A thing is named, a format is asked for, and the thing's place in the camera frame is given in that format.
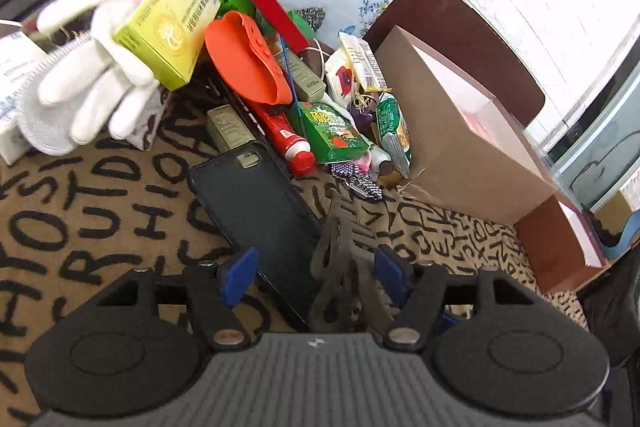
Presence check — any glass window pane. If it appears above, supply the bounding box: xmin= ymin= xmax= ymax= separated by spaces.
xmin=542 ymin=14 xmax=640 ymax=212

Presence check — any yellow green cardboard box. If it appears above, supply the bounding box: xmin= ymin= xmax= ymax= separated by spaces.
xmin=112 ymin=0 xmax=221 ymax=92

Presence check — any red-brown box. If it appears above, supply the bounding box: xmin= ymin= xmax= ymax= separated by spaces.
xmin=515 ymin=194 xmax=611 ymax=294

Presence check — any grey oval felt pad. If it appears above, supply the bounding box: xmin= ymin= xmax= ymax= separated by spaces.
xmin=15 ymin=32 xmax=101 ymax=156

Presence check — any thin blue stick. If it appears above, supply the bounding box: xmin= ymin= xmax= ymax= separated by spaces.
xmin=277 ymin=34 xmax=303 ymax=118

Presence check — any red tube with white cap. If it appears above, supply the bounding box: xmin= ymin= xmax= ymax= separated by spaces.
xmin=247 ymin=99 xmax=317 ymax=178

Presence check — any orange plastic scoop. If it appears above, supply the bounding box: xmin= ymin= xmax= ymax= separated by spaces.
xmin=204 ymin=10 xmax=293 ymax=106

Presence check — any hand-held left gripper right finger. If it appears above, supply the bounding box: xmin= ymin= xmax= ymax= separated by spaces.
xmin=374 ymin=244 xmax=551 ymax=353

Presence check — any letter print cloth desktop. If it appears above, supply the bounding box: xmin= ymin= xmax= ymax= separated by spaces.
xmin=0 ymin=0 xmax=601 ymax=427

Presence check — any white glove with pink cuff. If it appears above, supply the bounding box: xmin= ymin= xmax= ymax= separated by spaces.
xmin=36 ymin=0 xmax=166 ymax=145

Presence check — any black phone case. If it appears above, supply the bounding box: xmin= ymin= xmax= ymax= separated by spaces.
xmin=187 ymin=141 xmax=326 ymax=333

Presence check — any green scouring sponge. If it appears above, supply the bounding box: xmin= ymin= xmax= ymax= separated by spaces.
xmin=287 ymin=6 xmax=326 ymax=40

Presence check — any white red print pouch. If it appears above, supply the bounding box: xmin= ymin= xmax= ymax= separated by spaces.
xmin=127 ymin=87 xmax=173 ymax=152

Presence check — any olive green small box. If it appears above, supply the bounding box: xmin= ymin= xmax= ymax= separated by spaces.
xmin=287 ymin=49 xmax=326 ymax=104

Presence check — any white packet with red print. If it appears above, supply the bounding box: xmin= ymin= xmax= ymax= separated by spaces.
xmin=325 ymin=47 xmax=363 ymax=110

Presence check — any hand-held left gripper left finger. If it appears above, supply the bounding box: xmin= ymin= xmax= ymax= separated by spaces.
xmin=70 ymin=247 xmax=258 ymax=352

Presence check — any brown cardboard box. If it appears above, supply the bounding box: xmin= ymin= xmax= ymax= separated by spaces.
xmin=374 ymin=25 xmax=558 ymax=225

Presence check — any purple small trinket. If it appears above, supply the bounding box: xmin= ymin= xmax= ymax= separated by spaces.
xmin=350 ymin=99 xmax=378 ymax=130

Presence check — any white and blue carton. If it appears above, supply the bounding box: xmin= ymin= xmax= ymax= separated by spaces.
xmin=0 ymin=32 xmax=48 ymax=165

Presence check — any green printed small box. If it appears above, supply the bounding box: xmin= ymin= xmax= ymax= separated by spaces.
xmin=299 ymin=102 xmax=371 ymax=165

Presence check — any dark cloth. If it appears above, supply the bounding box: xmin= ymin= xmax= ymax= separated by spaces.
xmin=577 ymin=247 xmax=640 ymax=368

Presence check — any silver tin box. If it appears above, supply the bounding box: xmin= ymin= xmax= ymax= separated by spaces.
xmin=0 ymin=0 xmax=68 ymax=25

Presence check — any green snack packet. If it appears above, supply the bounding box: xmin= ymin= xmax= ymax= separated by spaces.
xmin=375 ymin=92 xmax=413 ymax=178

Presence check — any yellow and white packet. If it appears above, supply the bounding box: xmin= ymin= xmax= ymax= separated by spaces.
xmin=339 ymin=32 xmax=388 ymax=92

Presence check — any gold lighter box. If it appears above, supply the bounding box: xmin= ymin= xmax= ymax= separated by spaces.
xmin=206 ymin=104 xmax=261 ymax=170

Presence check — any small white bottle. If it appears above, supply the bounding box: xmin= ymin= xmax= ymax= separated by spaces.
xmin=367 ymin=147 xmax=396 ymax=175

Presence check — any blue curved object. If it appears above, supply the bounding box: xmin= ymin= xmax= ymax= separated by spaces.
xmin=602 ymin=217 xmax=640 ymax=260

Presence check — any beaded keychain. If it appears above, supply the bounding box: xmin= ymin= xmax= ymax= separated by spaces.
xmin=327 ymin=159 xmax=385 ymax=202

